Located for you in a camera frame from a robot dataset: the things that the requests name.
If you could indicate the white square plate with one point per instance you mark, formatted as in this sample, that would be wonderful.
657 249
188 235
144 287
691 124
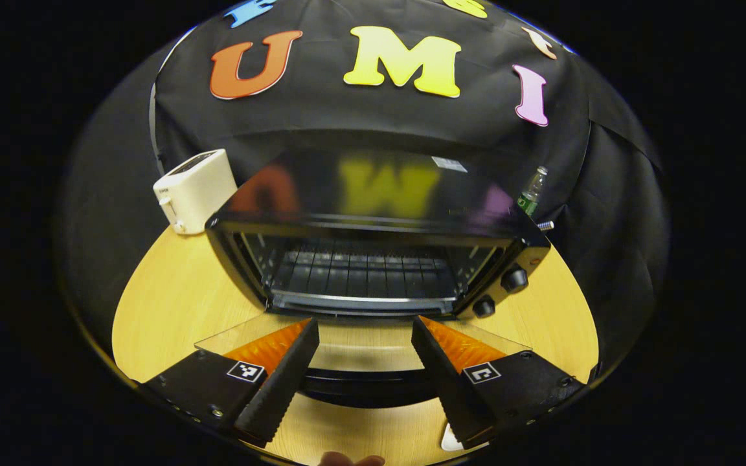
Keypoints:
451 442

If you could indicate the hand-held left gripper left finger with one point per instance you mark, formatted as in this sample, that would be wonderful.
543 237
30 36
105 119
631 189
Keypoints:
279 388

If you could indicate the clear plastic water bottle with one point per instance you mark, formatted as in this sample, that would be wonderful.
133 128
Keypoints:
531 194

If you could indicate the white toaster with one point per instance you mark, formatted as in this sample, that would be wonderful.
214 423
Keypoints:
195 188

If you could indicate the black electric oven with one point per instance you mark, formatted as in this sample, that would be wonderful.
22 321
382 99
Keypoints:
373 194

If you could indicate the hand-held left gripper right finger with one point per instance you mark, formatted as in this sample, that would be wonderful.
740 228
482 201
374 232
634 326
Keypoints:
447 388

